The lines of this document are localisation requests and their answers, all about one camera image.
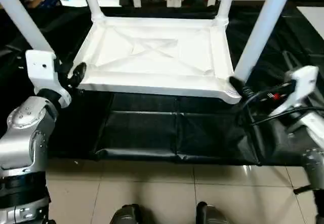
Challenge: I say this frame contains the white plastic table top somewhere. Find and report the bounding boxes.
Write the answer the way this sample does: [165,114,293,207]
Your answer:
[71,15,242,105]

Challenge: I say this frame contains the blue box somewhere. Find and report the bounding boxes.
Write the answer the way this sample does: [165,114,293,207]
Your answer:
[43,0,62,9]

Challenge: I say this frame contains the black mat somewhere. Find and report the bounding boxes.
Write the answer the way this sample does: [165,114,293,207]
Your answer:
[0,4,324,166]

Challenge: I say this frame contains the small brown cardboard box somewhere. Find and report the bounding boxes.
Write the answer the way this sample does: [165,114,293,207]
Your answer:
[23,0,49,9]

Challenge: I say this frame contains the grey right robot foot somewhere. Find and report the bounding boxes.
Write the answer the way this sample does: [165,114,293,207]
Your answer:
[195,201,233,224]

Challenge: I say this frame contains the grey robot foot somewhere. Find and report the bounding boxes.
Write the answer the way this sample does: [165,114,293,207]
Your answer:
[195,201,233,224]
[109,204,143,224]

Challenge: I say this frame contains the grey left robot foot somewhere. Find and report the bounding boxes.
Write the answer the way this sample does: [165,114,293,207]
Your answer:
[109,204,143,224]

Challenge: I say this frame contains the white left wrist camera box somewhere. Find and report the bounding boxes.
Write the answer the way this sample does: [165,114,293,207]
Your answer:
[24,49,71,108]

